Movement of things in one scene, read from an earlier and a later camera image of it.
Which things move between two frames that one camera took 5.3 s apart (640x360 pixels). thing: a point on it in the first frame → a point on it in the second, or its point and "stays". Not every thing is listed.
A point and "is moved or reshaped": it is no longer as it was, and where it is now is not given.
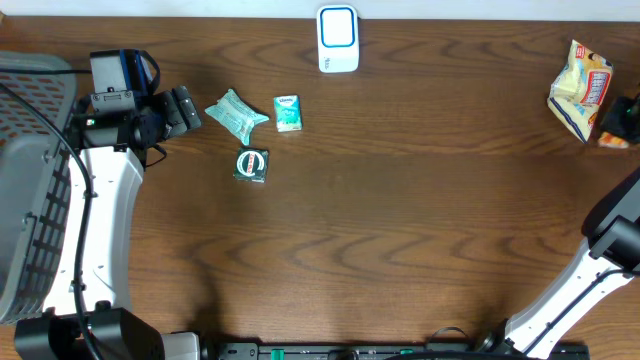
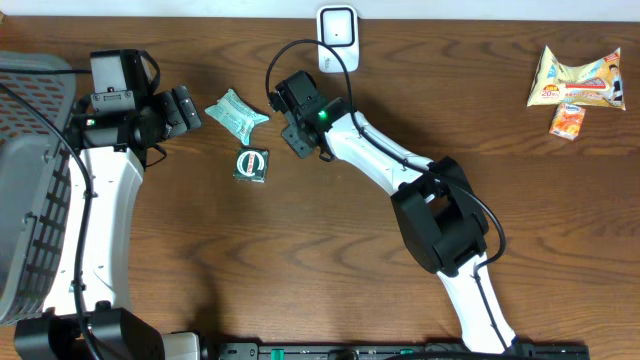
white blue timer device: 338,38 stays
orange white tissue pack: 608,140 → 568,121
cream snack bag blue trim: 576,94 is moved or reshaped
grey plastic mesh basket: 35,179 stays
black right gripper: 610,118 → 297,148
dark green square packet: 250,164 stays
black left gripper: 177,123 stays
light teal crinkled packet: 236,115 stays
